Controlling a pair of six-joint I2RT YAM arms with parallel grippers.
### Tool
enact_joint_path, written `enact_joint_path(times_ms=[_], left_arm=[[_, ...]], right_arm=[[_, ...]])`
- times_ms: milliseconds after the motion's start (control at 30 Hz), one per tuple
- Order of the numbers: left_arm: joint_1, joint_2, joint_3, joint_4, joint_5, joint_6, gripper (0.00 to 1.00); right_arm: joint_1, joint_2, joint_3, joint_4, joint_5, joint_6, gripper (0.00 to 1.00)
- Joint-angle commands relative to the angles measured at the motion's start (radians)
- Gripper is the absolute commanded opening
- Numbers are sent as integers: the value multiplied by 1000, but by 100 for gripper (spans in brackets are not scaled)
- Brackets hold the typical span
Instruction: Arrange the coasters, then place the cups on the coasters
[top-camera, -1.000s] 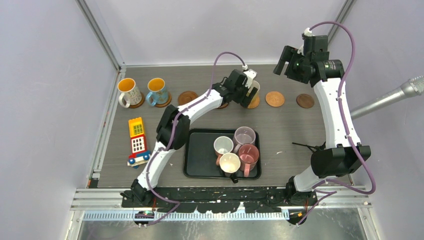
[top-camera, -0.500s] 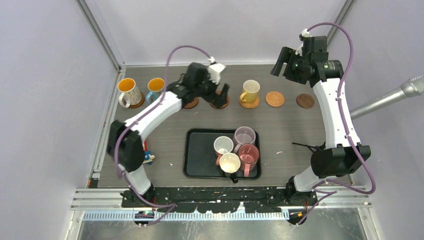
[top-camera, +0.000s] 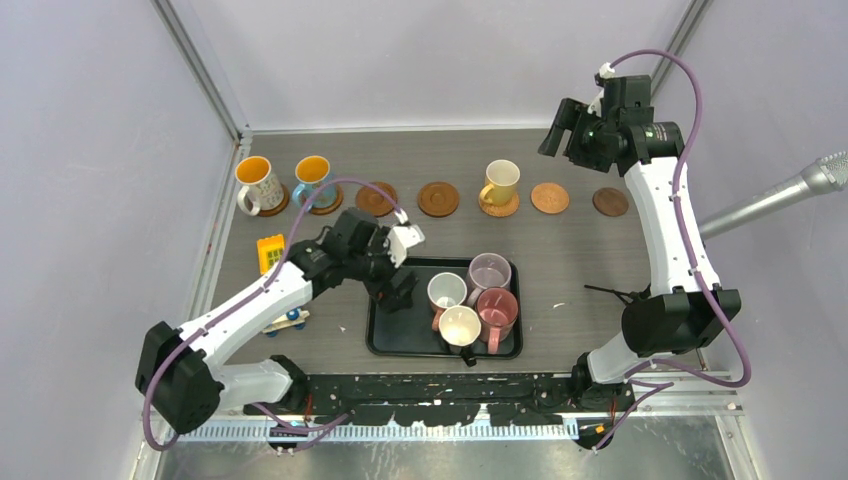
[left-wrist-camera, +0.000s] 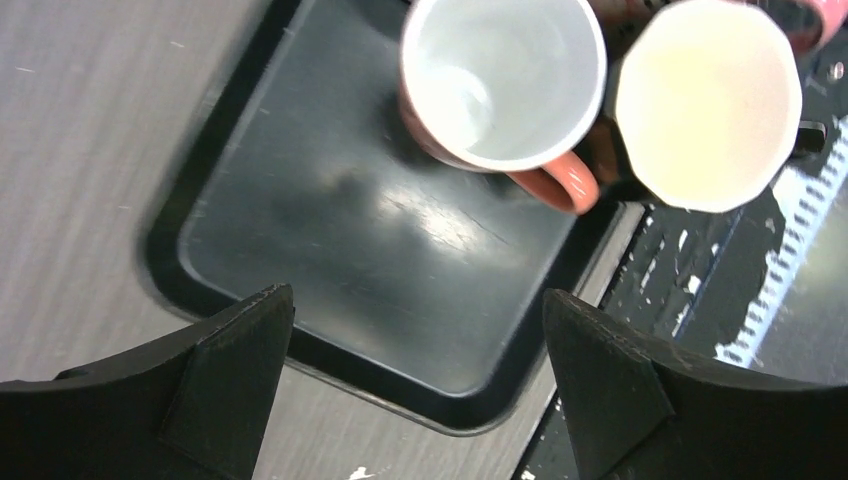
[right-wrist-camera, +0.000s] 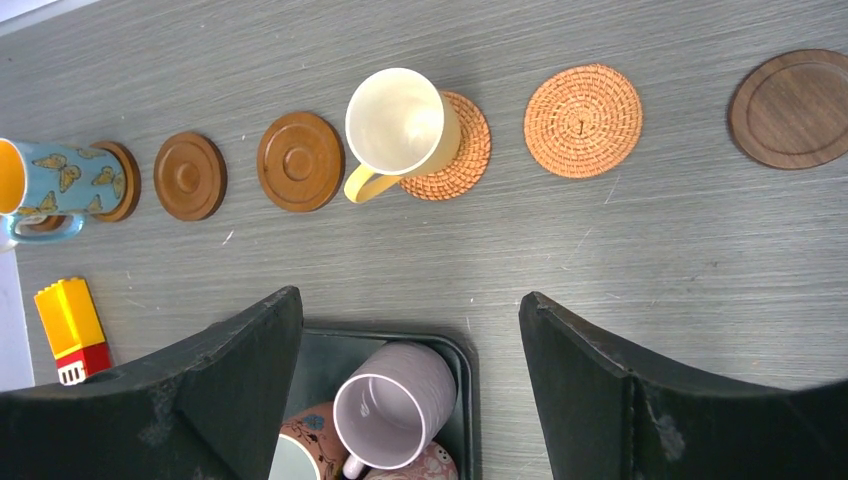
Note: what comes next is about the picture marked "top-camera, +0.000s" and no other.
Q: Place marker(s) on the cream mug yellow handle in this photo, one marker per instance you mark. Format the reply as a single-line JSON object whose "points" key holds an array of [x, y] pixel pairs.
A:
{"points": [[501, 179]]}

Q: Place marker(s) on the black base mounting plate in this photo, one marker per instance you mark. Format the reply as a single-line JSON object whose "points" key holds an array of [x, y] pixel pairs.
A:
{"points": [[511, 399]]}

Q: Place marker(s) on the blue mug orange inside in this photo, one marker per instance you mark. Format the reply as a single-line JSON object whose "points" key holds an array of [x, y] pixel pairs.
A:
{"points": [[311, 173]]}

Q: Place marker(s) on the white mug pink handle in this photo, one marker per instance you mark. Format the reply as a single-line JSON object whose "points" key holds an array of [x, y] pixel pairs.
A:
{"points": [[445, 290]]}

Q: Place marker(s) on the white mug orange inside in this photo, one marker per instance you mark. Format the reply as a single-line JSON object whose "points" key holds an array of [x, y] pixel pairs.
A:
{"points": [[260, 187]]}

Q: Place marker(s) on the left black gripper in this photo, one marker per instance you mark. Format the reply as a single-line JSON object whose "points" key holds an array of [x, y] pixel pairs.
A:
{"points": [[392, 299]]}

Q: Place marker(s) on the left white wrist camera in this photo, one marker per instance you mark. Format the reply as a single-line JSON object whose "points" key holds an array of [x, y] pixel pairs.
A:
{"points": [[402, 237]]}

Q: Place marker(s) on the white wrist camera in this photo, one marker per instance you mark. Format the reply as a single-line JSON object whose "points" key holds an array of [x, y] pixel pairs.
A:
{"points": [[402, 237], [604, 73]]}

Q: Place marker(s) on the woven rattan coaster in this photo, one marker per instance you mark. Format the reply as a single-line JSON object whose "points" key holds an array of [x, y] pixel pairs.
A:
{"points": [[550, 198], [501, 211]]}

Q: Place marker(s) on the dark brown wooden coaster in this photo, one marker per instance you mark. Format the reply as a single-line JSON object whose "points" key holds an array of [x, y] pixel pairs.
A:
{"points": [[610, 202]]}

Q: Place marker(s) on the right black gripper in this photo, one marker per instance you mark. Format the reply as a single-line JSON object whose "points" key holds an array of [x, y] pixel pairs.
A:
{"points": [[566, 117]]}

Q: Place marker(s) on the silver microphone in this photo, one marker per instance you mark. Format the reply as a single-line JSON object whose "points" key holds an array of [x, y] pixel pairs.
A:
{"points": [[825, 175]]}

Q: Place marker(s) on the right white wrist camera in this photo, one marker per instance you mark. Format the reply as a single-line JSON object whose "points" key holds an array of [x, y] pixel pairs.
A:
{"points": [[604, 73]]}

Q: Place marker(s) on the lilac mug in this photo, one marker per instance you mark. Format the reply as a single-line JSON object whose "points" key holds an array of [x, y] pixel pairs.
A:
{"points": [[486, 271]]}

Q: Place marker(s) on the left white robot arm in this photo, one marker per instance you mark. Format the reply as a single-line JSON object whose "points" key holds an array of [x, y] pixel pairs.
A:
{"points": [[184, 373]]}

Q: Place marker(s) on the white mug black handle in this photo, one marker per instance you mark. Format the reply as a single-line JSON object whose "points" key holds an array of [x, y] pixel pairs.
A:
{"points": [[459, 328]]}

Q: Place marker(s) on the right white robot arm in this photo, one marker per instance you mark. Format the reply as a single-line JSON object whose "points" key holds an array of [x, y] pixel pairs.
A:
{"points": [[684, 305]]}

